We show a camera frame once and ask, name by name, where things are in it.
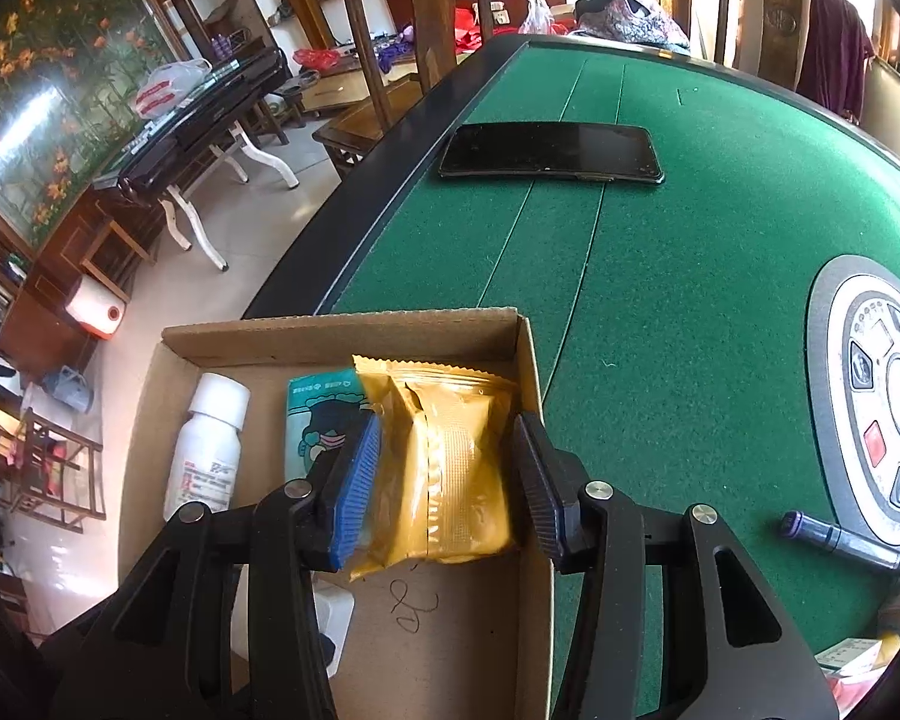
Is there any pile of clothes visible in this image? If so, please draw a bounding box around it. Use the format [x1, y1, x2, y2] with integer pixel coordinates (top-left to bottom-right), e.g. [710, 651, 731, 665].
[570, 0, 692, 53]

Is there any cardboard box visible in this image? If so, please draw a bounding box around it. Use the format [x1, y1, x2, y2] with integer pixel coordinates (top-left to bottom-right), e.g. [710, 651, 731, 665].
[118, 306, 556, 720]

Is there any white and orange heater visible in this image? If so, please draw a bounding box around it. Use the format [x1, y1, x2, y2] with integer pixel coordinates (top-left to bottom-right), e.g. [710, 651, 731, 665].
[64, 274, 128, 341]

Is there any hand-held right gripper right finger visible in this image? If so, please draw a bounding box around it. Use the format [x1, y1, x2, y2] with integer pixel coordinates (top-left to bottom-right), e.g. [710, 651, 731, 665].
[511, 412, 841, 720]

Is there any white charger plug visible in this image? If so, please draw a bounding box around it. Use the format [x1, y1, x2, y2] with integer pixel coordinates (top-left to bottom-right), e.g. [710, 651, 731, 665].
[311, 577, 356, 680]

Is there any floral wall painting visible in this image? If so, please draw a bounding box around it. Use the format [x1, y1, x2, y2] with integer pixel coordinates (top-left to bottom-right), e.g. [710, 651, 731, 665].
[0, 0, 181, 248]

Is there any wooden side cabinet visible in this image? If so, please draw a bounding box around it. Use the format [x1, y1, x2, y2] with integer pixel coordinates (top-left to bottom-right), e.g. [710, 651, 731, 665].
[0, 187, 158, 391]

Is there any white plastic bag red print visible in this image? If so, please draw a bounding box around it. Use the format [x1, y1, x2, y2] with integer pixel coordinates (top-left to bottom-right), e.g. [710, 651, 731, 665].
[133, 58, 212, 121]

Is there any black smartphone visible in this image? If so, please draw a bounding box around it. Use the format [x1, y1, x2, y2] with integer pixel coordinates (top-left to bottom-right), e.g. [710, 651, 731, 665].
[438, 121, 665, 185]

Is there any round table control panel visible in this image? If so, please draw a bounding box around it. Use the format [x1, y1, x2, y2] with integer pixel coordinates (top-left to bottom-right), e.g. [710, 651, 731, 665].
[805, 255, 900, 548]

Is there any maroon garment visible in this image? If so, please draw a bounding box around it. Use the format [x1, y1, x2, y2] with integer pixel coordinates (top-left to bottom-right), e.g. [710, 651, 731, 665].
[795, 0, 876, 121]

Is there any small wooden stool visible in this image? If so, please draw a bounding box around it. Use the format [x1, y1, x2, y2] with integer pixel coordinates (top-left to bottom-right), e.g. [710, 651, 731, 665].
[11, 409, 107, 535]

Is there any yellow snack packet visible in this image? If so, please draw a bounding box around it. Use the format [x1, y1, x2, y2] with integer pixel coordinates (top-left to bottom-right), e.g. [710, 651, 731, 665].
[349, 355, 522, 582]

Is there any wooden chair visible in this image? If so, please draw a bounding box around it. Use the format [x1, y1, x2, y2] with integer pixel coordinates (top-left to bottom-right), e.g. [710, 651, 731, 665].
[311, 0, 496, 181]
[705, 0, 833, 91]

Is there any purple marker pen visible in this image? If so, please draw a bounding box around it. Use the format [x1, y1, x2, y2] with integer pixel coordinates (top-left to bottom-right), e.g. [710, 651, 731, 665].
[780, 510, 900, 577]

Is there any teal face mask packet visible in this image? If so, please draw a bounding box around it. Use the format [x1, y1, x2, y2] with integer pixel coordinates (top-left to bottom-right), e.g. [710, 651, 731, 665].
[283, 369, 368, 481]

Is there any white plastic bottle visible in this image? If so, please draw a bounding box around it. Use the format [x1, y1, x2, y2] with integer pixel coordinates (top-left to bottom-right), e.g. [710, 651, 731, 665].
[163, 373, 251, 522]

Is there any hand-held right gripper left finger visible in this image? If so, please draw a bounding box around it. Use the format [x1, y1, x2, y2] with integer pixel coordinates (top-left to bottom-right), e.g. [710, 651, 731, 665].
[49, 412, 383, 720]

